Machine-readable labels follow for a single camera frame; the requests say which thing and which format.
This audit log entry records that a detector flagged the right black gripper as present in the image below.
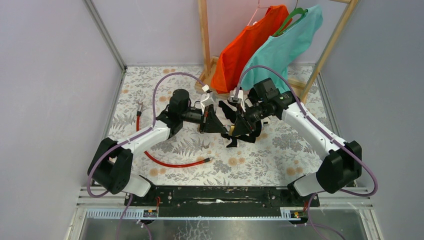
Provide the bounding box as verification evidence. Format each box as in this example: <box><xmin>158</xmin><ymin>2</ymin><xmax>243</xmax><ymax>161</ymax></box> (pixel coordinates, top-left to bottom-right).
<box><xmin>230</xmin><ymin>100</ymin><xmax>268</xmax><ymax>137</ymax></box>

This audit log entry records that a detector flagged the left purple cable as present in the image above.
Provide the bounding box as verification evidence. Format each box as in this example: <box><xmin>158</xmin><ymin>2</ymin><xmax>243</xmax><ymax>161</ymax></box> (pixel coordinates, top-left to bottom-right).
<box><xmin>86</xmin><ymin>72</ymin><xmax>208</xmax><ymax>199</ymax></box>

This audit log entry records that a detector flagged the green hanger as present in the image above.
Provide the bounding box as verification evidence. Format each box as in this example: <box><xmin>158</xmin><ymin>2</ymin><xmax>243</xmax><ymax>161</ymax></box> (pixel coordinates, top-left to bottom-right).
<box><xmin>272</xmin><ymin>7</ymin><xmax>308</xmax><ymax>37</ymax></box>

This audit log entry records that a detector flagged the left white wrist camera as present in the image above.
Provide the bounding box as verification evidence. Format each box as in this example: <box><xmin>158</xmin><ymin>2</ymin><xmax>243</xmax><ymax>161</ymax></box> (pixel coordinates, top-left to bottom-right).
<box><xmin>200</xmin><ymin>84</ymin><xmax>216</xmax><ymax>113</ymax></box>

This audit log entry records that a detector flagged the brass padlock with shackle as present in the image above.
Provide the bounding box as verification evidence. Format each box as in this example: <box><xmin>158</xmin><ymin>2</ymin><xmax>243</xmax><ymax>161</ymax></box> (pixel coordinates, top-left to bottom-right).
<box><xmin>224</xmin><ymin>124</ymin><xmax>235</xmax><ymax>136</ymax></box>

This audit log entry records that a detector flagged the aluminium rail frame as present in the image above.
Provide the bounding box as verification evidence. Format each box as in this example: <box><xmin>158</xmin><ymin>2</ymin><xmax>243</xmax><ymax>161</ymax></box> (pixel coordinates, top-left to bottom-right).
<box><xmin>65</xmin><ymin>185</ymin><xmax>383</xmax><ymax>240</ymax></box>

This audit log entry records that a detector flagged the floral table mat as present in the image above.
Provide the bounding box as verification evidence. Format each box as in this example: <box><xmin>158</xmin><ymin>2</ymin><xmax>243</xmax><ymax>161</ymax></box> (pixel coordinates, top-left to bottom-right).
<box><xmin>108</xmin><ymin>66</ymin><xmax>322</xmax><ymax>186</ymax></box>

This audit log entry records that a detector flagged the orange t-shirt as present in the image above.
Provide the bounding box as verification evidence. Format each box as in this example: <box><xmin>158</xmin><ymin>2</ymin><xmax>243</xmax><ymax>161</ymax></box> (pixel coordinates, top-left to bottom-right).
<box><xmin>209</xmin><ymin>4</ymin><xmax>289</xmax><ymax>94</ymax></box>

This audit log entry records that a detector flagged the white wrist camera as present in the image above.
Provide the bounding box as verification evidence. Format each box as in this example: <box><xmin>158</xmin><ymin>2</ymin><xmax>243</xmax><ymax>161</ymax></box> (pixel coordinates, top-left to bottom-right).
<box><xmin>228</xmin><ymin>87</ymin><xmax>246</xmax><ymax>112</ymax></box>
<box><xmin>200</xmin><ymin>84</ymin><xmax>216</xmax><ymax>113</ymax></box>

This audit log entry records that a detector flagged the red cable lock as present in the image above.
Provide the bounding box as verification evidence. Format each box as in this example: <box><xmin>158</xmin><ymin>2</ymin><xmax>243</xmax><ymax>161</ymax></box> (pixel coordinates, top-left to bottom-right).
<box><xmin>136</xmin><ymin>102</ymin><xmax>214</xmax><ymax>169</ymax></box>

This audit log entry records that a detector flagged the black white striped cloth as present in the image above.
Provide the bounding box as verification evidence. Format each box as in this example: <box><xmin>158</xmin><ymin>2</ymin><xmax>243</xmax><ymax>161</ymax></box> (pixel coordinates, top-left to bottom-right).
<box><xmin>218</xmin><ymin>100</ymin><xmax>274</xmax><ymax>148</ymax></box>

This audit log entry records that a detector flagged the teal t-shirt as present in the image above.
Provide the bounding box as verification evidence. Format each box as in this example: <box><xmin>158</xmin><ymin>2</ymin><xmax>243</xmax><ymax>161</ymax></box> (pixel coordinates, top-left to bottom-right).
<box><xmin>238</xmin><ymin>4</ymin><xmax>323</xmax><ymax>93</ymax></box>

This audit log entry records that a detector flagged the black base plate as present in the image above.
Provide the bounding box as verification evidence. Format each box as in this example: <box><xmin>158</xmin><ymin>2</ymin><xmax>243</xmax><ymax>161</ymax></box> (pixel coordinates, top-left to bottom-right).
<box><xmin>125</xmin><ymin>185</ymin><xmax>320</xmax><ymax>218</ymax></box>

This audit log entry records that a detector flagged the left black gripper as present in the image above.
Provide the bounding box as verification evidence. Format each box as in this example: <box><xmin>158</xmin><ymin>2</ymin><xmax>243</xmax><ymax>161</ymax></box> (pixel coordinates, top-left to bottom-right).
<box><xmin>180</xmin><ymin>104</ymin><xmax>228</xmax><ymax>135</ymax></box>

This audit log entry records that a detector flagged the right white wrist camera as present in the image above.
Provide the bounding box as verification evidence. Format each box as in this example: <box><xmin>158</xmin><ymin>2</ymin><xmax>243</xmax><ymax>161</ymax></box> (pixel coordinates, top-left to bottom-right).
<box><xmin>228</xmin><ymin>87</ymin><xmax>246</xmax><ymax>112</ymax></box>

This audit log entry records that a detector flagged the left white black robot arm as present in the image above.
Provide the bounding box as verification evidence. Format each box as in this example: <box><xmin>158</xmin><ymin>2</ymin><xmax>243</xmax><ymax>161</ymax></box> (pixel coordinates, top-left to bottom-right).
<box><xmin>87</xmin><ymin>89</ymin><xmax>227</xmax><ymax>206</ymax></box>

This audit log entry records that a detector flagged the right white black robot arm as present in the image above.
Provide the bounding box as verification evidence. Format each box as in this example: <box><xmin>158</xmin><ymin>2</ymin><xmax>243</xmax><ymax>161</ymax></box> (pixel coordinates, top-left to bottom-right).
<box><xmin>229</xmin><ymin>78</ymin><xmax>362</xmax><ymax>206</ymax></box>

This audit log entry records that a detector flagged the pink hanger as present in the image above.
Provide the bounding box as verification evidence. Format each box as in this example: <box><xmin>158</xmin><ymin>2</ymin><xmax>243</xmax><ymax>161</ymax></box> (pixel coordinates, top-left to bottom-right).
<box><xmin>247</xmin><ymin>0</ymin><xmax>269</xmax><ymax>26</ymax></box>

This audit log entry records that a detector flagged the wooden clothes rack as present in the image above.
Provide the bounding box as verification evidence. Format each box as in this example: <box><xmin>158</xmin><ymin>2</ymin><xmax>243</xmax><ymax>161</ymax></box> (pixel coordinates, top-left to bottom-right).
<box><xmin>195</xmin><ymin>0</ymin><xmax>359</xmax><ymax>104</ymax></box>

